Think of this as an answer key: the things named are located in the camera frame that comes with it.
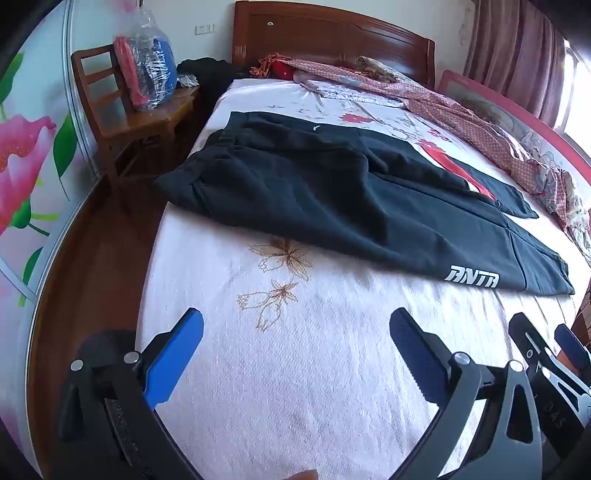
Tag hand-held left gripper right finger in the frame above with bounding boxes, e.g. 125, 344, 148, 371
389, 307, 546, 480

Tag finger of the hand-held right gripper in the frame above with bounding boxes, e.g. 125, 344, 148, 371
508, 312, 591, 417
554, 323, 591, 389

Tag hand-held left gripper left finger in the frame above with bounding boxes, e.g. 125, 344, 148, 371
55, 307, 206, 480

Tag black pants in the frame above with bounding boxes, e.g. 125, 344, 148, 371
154, 111, 576, 296

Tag bed with floral sheet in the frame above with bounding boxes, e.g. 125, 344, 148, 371
135, 76, 591, 480

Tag pink patterned quilt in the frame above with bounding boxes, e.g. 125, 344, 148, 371
291, 57, 591, 265

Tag wooden chair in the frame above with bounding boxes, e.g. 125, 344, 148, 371
71, 44, 200, 186

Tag pink cartoon bed guard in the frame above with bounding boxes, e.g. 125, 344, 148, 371
436, 69, 591, 163

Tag floral wardrobe doors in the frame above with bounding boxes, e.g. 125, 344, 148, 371
0, 0, 101, 462

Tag window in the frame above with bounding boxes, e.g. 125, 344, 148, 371
560, 37, 591, 136

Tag folded white patterned cloth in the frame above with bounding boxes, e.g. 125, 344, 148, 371
304, 79, 408, 109

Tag black clothes pile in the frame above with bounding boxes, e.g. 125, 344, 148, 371
176, 57, 242, 94

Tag floral patterned pillow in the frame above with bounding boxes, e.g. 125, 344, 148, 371
355, 56, 417, 86

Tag pink curtain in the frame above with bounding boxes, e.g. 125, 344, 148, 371
462, 0, 574, 131

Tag clear plastic bag of clothes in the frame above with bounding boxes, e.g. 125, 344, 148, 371
113, 8, 179, 112

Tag orange fringed cloth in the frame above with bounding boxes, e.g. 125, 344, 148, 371
249, 54, 291, 79

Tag wooden headboard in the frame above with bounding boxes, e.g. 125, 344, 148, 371
231, 0, 437, 91

